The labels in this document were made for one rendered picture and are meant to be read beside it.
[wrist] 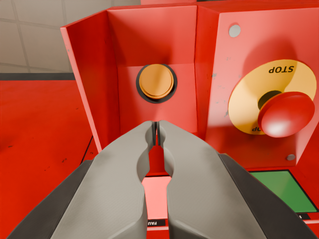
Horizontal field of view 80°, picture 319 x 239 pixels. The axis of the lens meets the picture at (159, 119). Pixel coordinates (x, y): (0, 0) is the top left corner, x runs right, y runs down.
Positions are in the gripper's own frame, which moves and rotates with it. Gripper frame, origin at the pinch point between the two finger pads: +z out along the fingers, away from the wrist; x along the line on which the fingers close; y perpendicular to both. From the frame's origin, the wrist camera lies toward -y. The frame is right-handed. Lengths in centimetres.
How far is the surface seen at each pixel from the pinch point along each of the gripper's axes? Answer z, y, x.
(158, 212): 0.5, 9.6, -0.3
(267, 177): 3.7, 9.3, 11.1
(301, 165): 23.0, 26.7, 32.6
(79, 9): 82, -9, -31
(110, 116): 5.8, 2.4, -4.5
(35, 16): 82, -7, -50
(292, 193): 1.8, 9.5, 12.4
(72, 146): 30.3, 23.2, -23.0
